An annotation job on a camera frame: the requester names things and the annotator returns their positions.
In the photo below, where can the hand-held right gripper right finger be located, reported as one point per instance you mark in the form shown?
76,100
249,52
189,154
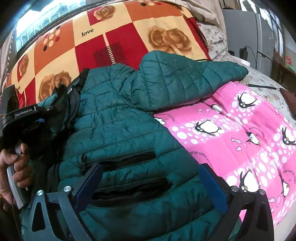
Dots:
211,187

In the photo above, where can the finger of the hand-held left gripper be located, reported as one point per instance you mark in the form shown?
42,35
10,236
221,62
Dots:
46,108

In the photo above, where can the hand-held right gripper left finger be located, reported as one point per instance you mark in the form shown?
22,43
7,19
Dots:
89,185

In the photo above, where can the green quilted puffer jacket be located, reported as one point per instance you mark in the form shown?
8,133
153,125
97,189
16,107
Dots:
115,115

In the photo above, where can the person's left hand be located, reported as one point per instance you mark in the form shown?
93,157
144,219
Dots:
22,166

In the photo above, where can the pink penguin blanket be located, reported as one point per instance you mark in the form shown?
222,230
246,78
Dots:
231,139

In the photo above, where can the small white pen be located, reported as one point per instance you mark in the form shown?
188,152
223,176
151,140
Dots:
217,109

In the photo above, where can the large bright window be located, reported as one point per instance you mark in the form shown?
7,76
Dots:
46,20

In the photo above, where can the red orange rose blanket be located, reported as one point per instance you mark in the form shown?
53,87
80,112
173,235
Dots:
129,41

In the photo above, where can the thin black stick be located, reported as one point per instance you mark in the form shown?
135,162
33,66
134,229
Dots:
263,87

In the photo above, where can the brown leather item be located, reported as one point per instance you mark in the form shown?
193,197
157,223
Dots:
290,98

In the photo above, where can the white floral bedsheet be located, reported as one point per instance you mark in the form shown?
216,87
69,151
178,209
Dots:
261,76

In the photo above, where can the narrow barred window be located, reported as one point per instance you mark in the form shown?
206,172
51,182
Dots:
276,32

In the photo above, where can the beige fuzzy blanket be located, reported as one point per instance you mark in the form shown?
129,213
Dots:
201,11

